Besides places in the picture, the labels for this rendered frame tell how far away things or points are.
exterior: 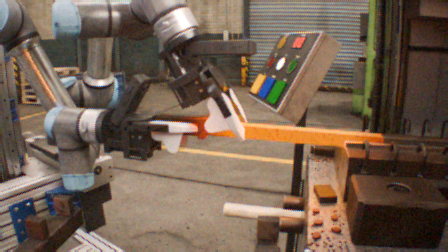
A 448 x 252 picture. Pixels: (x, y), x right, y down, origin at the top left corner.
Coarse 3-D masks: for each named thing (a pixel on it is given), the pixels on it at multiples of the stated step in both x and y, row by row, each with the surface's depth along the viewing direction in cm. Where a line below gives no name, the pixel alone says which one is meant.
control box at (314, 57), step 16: (304, 32) 101; (320, 32) 89; (288, 48) 107; (304, 48) 95; (320, 48) 90; (336, 48) 91; (272, 64) 113; (288, 64) 100; (304, 64) 90; (320, 64) 91; (288, 80) 95; (304, 80) 91; (320, 80) 92; (256, 96) 113; (288, 96) 92; (304, 96) 93; (288, 112) 93
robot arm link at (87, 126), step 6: (84, 114) 63; (90, 114) 63; (96, 114) 62; (84, 120) 62; (90, 120) 62; (96, 120) 62; (84, 126) 62; (90, 126) 62; (84, 132) 62; (90, 132) 62; (84, 138) 63; (90, 138) 63; (96, 138) 63
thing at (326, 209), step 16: (320, 160) 66; (320, 176) 58; (336, 176) 58; (304, 192) 63; (336, 192) 52; (304, 208) 51; (320, 208) 46; (336, 208) 46; (304, 224) 43; (336, 224) 42; (304, 240) 39; (320, 240) 38; (336, 240) 38
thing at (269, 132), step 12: (168, 120) 59; (180, 120) 59; (192, 120) 58; (204, 120) 57; (192, 132) 59; (204, 132) 57; (228, 132) 57; (252, 132) 56; (264, 132) 55; (276, 132) 55; (288, 132) 54; (300, 132) 54; (312, 132) 53; (324, 132) 53; (336, 132) 53; (348, 132) 53; (360, 132) 53; (324, 144) 53; (336, 144) 53
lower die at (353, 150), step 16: (352, 144) 50; (384, 144) 49; (336, 160) 62; (352, 160) 46; (368, 160) 46; (384, 160) 45; (400, 160) 44; (416, 160) 44; (432, 160) 44; (400, 176) 45; (416, 176) 44; (432, 176) 44
